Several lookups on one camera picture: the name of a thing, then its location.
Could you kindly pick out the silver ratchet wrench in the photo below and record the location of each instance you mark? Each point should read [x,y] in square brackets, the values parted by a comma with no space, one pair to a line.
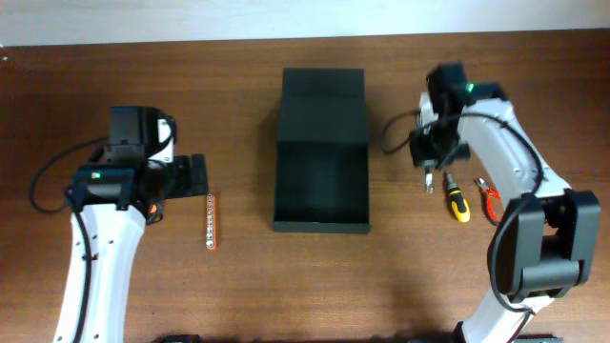
[428,179]

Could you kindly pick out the orange socket rail set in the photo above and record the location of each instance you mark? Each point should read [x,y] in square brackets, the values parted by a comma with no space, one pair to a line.
[211,234]

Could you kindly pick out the black open gift box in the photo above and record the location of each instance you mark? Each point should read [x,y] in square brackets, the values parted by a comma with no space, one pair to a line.
[322,153]

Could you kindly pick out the orange black long-nose pliers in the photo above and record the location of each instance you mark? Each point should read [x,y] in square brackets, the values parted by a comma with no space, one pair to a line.
[155,214]

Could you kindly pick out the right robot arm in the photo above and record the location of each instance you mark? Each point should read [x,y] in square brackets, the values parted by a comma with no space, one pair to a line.
[544,243]

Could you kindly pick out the yellow black stubby screwdriver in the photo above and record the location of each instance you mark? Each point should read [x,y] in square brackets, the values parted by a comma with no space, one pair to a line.
[457,203]

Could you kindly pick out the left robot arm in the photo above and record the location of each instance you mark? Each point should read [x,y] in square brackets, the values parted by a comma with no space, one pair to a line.
[113,198]

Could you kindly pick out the red handled cutting pliers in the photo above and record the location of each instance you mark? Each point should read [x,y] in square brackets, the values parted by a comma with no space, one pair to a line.
[487,195]

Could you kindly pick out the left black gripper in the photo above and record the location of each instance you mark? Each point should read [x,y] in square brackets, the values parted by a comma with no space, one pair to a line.
[192,176]

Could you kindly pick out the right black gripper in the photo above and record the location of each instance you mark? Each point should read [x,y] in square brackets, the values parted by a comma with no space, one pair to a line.
[427,159]

